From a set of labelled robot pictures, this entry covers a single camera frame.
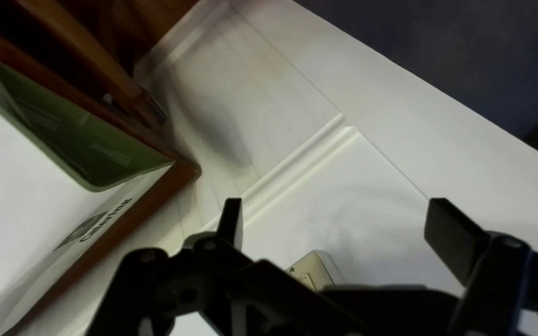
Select white light switch plate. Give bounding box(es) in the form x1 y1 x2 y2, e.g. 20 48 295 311
286 248 347 293

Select green box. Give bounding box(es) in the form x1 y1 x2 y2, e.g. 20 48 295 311
0 44 175 194

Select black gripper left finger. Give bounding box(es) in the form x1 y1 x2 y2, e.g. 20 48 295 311
86 196 359 336

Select large white paper board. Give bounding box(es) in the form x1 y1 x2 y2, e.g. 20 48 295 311
0 85 177 336

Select dark wooden dining table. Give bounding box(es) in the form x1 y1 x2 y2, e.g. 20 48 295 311
0 16 204 336

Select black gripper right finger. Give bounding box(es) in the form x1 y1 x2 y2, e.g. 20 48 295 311
422 196 538 336

